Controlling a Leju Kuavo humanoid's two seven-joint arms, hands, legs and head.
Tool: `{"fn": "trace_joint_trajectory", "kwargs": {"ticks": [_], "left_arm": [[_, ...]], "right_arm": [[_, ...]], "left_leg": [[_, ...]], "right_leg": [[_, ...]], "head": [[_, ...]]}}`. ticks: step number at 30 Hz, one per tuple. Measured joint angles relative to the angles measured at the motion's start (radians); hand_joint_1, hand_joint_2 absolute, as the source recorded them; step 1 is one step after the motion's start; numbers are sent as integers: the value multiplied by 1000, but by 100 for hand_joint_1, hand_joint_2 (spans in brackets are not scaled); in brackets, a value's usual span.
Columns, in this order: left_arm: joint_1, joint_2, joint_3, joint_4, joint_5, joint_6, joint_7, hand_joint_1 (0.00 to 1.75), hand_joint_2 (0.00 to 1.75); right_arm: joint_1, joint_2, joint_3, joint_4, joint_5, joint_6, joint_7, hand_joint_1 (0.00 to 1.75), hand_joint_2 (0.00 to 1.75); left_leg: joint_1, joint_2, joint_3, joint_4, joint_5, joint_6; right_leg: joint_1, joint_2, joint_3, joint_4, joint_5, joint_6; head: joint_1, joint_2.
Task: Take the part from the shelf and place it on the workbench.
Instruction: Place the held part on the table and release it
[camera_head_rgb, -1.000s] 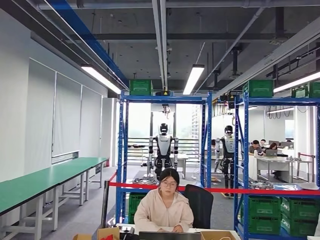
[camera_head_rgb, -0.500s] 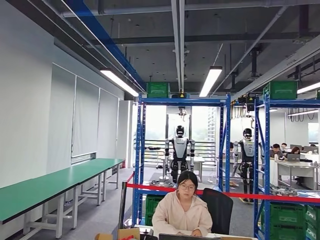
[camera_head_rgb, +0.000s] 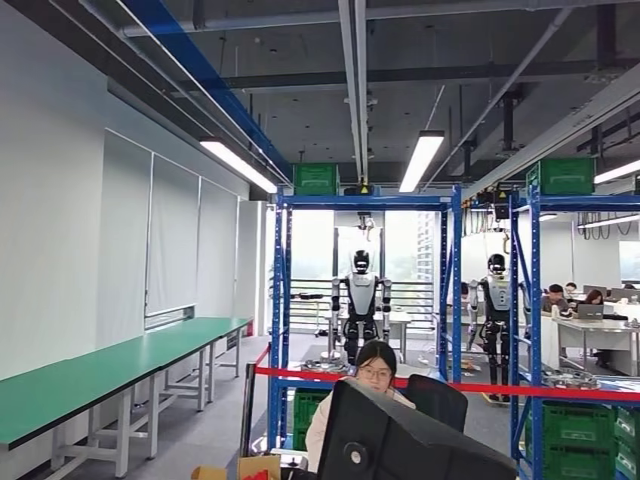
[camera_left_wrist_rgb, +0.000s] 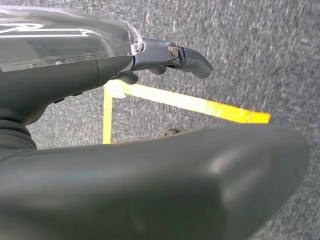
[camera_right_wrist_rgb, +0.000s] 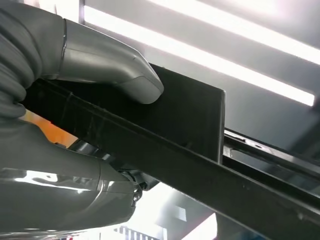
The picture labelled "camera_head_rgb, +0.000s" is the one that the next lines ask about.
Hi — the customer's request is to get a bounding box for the white office desk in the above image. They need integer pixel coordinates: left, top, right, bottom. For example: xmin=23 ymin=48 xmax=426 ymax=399
xmin=542 ymin=315 xmax=640 ymax=378

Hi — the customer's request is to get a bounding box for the blue ceiling beam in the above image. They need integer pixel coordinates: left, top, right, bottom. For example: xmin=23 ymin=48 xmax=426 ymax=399
xmin=118 ymin=0 xmax=294 ymax=185

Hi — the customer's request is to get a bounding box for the white roller blind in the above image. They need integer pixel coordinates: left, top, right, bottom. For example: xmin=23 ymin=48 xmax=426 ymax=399
xmin=145 ymin=153 xmax=202 ymax=318
xmin=96 ymin=129 xmax=154 ymax=350
xmin=196 ymin=178 xmax=240 ymax=320

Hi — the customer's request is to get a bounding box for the humanoid robot white torso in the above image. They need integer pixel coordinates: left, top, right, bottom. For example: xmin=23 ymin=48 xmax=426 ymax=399
xmin=466 ymin=253 xmax=532 ymax=404
xmin=330 ymin=249 xmax=393 ymax=368

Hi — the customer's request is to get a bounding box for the open cardboard box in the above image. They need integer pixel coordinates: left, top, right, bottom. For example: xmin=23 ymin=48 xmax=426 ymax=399
xmin=190 ymin=453 xmax=282 ymax=480

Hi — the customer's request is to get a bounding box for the black barrier post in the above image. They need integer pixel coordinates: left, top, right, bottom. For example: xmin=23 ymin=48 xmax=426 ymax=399
xmin=239 ymin=360 xmax=257 ymax=459

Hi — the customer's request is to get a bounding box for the green top workbench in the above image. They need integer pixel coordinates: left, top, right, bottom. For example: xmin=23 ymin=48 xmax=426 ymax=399
xmin=0 ymin=315 xmax=254 ymax=480

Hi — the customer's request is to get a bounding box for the metal parts pile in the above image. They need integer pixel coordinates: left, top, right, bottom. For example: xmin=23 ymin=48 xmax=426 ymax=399
xmin=542 ymin=370 xmax=602 ymax=391
xmin=301 ymin=357 xmax=352 ymax=374

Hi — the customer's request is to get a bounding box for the wide grey ceiling beam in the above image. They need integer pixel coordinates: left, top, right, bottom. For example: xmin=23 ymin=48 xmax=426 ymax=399
xmin=462 ymin=74 xmax=640 ymax=204

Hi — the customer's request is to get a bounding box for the red barrier tape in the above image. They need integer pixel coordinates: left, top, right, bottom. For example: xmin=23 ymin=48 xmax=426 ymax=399
xmin=253 ymin=343 xmax=640 ymax=405

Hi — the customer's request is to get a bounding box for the grey window railing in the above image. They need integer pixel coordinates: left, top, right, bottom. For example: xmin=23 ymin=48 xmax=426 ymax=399
xmin=288 ymin=276 xmax=437 ymax=334

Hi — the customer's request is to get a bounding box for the grey ceiling cable rail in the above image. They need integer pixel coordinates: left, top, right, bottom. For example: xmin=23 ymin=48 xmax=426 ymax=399
xmin=337 ymin=0 xmax=371 ymax=186

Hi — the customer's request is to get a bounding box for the blue steel storage rack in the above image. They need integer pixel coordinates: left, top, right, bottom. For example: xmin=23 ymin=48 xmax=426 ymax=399
xmin=266 ymin=186 xmax=464 ymax=466
xmin=508 ymin=187 xmax=640 ymax=480

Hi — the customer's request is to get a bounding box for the green plastic crate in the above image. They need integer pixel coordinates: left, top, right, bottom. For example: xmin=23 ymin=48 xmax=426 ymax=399
xmin=542 ymin=445 xmax=617 ymax=480
xmin=615 ymin=439 xmax=640 ymax=480
xmin=293 ymin=162 xmax=340 ymax=197
xmin=291 ymin=388 xmax=332 ymax=453
xmin=524 ymin=401 xmax=617 ymax=452
xmin=525 ymin=156 xmax=596 ymax=197
xmin=614 ymin=406 xmax=640 ymax=443

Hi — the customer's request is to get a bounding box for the black office chair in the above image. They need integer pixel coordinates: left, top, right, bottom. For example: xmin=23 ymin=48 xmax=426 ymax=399
xmin=402 ymin=374 xmax=470 ymax=435

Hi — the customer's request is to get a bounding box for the grey wall rail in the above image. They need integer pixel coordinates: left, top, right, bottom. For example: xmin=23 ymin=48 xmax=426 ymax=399
xmin=143 ymin=303 xmax=197 ymax=332

